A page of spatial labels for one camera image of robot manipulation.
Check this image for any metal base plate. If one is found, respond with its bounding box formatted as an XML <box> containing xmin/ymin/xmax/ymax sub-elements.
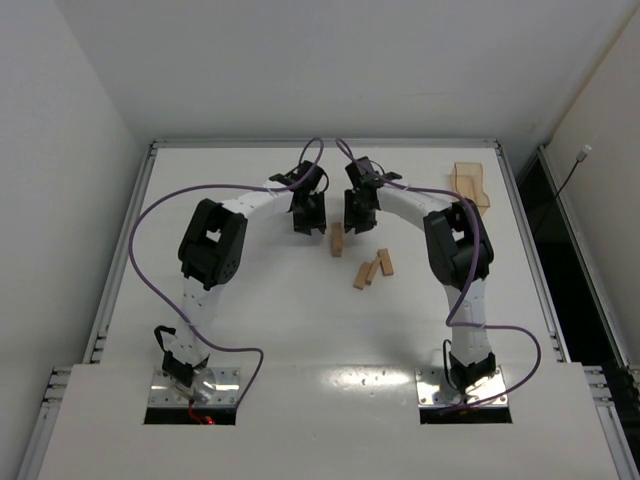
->
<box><xmin>414</xmin><ymin>366</ymin><xmax>509</xmax><ymax>407</ymax></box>
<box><xmin>147</xmin><ymin>367</ymin><xmax>241</xmax><ymax>409</ymax></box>

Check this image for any aluminium table frame rail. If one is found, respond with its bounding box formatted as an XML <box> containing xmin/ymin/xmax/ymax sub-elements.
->
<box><xmin>149</xmin><ymin>138</ymin><xmax>503</xmax><ymax>150</ymax></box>

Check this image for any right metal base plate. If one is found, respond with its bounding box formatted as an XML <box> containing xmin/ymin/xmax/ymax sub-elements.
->
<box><xmin>414</xmin><ymin>366</ymin><xmax>509</xmax><ymax>407</ymax></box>

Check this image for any clear amber plastic box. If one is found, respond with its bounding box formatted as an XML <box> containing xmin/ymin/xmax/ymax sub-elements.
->
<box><xmin>450</xmin><ymin>162</ymin><xmax>491</xmax><ymax>217</ymax></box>

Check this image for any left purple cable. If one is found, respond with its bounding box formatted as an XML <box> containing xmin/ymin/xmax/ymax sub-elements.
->
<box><xmin>127</xmin><ymin>137</ymin><xmax>325</xmax><ymax>401</ymax></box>

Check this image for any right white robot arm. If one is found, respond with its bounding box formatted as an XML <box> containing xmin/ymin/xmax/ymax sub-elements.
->
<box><xmin>344</xmin><ymin>157</ymin><xmax>496</xmax><ymax>394</ymax></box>

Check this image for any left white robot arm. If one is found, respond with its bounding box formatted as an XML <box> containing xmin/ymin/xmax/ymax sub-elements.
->
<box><xmin>154</xmin><ymin>161</ymin><xmax>326</xmax><ymax>390</ymax></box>

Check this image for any black cable white plug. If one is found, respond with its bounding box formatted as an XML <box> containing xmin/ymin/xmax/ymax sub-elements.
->
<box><xmin>530</xmin><ymin>144</ymin><xmax>592</xmax><ymax>238</ymax></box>

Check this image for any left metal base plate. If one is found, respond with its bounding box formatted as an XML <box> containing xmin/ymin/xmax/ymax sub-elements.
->
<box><xmin>147</xmin><ymin>367</ymin><xmax>241</xmax><ymax>409</ymax></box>

